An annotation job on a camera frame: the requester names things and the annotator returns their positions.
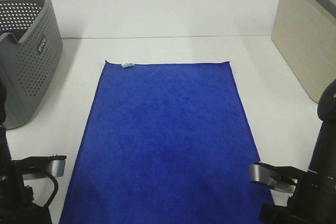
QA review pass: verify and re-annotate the beige plastic bin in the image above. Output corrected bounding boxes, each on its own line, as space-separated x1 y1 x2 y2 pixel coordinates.
271 0 335 102

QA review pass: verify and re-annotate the blue microfibre towel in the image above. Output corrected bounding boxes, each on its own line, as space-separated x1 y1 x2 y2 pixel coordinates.
60 62 272 223

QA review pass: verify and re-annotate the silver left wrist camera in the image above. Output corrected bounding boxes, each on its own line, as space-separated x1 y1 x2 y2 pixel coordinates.
23 159 66 180

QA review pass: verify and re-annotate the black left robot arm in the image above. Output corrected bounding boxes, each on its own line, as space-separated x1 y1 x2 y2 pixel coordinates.
1 83 67 223

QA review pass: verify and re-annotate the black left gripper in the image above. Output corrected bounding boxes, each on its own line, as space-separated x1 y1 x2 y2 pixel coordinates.
15 155 67 223

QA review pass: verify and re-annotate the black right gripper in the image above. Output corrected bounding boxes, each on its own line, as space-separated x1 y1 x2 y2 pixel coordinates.
259 166 335 223

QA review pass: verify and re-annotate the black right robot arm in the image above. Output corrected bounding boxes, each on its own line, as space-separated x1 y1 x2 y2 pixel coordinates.
249 82 335 223

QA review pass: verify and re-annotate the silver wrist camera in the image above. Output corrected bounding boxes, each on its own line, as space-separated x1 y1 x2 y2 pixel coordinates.
23 159 66 180
248 162 297 194

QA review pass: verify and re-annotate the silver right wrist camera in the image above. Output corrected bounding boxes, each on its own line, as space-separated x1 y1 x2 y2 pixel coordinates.
248 162 297 194

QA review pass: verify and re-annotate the grey perforated plastic basket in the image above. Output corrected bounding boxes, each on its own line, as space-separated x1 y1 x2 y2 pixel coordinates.
1 0 63 129

